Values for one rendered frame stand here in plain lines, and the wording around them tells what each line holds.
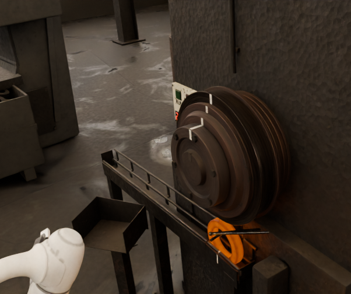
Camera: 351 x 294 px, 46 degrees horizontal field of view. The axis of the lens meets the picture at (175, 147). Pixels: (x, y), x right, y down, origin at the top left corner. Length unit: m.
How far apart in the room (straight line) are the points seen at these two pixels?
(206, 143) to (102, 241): 0.87
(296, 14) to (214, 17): 0.37
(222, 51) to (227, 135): 0.34
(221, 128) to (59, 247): 0.57
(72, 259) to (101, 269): 1.56
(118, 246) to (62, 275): 0.74
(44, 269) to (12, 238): 2.05
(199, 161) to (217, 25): 0.47
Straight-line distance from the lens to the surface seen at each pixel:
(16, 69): 4.06
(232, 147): 1.25
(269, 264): 1.48
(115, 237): 1.96
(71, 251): 1.16
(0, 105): 3.56
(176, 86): 1.76
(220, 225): 1.58
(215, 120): 1.29
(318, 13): 1.16
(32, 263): 1.17
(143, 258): 2.74
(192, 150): 1.35
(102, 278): 2.67
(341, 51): 1.13
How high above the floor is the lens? 1.80
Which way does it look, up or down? 27 degrees down
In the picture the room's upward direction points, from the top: 5 degrees counter-clockwise
